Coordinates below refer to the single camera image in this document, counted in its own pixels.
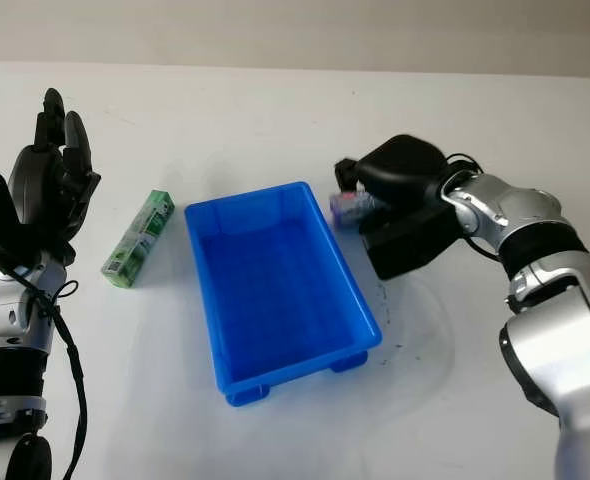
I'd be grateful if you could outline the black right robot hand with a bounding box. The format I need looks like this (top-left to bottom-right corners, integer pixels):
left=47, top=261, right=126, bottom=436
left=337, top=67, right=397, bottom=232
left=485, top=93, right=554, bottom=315
left=333, top=134, right=456, bottom=211

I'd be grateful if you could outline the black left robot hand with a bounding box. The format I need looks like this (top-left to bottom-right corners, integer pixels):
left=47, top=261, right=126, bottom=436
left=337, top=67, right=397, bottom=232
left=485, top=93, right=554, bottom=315
left=8, top=88, right=102, bottom=266

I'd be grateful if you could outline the silver tissue packet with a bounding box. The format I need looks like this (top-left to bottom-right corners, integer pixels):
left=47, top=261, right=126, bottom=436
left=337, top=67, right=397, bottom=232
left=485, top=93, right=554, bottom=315
left=328, top=189, right=376, bottom=227

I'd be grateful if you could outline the green toothpaste box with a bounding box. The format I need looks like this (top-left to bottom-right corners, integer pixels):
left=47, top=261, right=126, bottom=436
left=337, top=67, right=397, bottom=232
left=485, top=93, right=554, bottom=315
left=99, top=188, right=176, bottom=289

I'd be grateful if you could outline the blue plastic tray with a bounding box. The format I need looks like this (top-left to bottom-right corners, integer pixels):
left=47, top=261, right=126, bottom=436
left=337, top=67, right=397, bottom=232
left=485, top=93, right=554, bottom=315
left=183, top=181, right=384, bottom=409

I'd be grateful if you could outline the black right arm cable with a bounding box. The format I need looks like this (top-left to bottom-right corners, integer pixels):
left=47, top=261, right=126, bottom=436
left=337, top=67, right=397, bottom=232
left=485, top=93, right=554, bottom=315
left=443, top=153, right=506, bottom=261

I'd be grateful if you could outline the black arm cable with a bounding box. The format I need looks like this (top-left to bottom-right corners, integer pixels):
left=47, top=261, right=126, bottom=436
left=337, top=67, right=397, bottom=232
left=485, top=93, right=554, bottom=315
left=443, top=153, right=506, bottom=261
left=2, top=257, right=89, bottom=480

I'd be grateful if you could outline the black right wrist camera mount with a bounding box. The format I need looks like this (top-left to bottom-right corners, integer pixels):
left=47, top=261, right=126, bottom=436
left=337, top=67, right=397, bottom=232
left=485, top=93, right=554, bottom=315
left=362, top=202, right=459, bottom=281

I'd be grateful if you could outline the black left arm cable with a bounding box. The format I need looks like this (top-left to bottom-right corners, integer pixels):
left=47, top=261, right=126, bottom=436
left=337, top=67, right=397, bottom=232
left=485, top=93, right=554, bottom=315
left=2, top=257, right=89, bottom=480

